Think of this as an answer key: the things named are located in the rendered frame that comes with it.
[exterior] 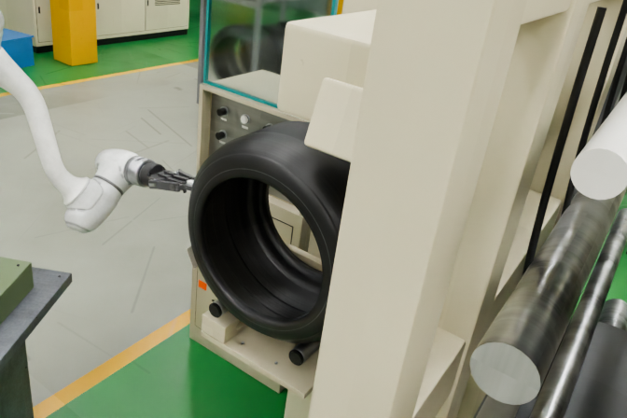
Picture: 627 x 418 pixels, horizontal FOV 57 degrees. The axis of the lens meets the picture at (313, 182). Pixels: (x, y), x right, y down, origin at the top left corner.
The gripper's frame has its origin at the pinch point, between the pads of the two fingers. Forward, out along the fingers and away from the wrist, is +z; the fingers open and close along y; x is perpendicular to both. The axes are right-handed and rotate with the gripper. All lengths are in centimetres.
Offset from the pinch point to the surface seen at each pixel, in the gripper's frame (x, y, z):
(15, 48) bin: 25, 230, -486
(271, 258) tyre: 24.8, 14.1, 15.2
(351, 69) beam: -45, -35, 70
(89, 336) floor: 105, 22, -102
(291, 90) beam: -41, -35, 59
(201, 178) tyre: -8.9, -11.1, 13.0
